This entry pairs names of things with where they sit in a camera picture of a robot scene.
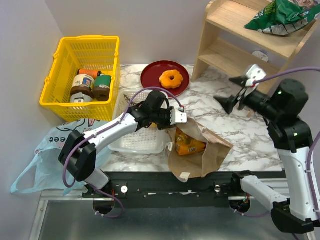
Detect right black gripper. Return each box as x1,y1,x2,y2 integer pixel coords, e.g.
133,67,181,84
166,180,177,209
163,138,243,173
213,75,281,119

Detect orange packaged food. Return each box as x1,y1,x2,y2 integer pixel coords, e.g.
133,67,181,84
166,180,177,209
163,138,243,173
175,128,207,156

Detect orange ring doughnut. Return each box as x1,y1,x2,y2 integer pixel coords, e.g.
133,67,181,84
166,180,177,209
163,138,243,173
159,70,184,89

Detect brown paper bag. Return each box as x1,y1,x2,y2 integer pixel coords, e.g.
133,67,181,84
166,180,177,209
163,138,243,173
165,118,233,183

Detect green snack packet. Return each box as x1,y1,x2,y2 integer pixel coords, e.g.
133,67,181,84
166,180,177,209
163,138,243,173
244,0,320,36

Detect light blue plastic grocery bag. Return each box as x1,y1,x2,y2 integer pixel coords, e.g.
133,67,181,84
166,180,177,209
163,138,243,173
10,118,107,196

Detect yellow berries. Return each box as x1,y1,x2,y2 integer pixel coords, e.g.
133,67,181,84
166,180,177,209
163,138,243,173
123,94,137,105

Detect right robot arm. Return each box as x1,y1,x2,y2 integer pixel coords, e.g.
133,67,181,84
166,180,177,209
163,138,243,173
215,76,320,235

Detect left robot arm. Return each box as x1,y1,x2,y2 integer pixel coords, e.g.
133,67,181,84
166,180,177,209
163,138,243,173
58,89,181,198

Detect white plastic perforated basket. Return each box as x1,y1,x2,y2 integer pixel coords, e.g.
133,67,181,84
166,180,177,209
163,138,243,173
109,90,167,155

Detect red round tray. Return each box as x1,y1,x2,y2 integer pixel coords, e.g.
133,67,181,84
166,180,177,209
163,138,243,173
140,60,190,97

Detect wooden shelf unit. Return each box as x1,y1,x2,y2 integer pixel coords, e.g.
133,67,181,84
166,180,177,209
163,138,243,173
191,0,320,82

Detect green lidded brown jar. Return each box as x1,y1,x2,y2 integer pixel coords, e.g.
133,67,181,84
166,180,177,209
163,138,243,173
92,75,112,102

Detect orange capped bottle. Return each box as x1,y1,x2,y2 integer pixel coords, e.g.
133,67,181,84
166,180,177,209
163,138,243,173
77,68,102,79

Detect white labelled brown jar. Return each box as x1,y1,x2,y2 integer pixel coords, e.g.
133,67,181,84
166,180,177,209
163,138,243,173
70,74,95,98

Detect grey white packaged item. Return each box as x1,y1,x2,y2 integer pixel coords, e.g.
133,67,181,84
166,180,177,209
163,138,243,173
70,92,93,103

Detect yellow plastic shopping basket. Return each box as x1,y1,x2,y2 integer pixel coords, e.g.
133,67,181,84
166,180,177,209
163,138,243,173
39,35,121,122

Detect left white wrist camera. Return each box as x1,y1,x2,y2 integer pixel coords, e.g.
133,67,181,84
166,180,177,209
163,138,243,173
170,108,188,126

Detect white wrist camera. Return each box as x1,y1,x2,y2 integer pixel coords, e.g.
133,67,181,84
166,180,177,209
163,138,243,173
244,64,267,88
170,108,188,126

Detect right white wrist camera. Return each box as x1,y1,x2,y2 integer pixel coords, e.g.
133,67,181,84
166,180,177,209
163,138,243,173
244,64,267,88

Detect white round wall fixture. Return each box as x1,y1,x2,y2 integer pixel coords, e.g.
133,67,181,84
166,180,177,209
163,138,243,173
252,50,269,62

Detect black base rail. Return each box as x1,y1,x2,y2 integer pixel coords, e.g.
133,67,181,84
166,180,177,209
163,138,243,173
82,171,287,209

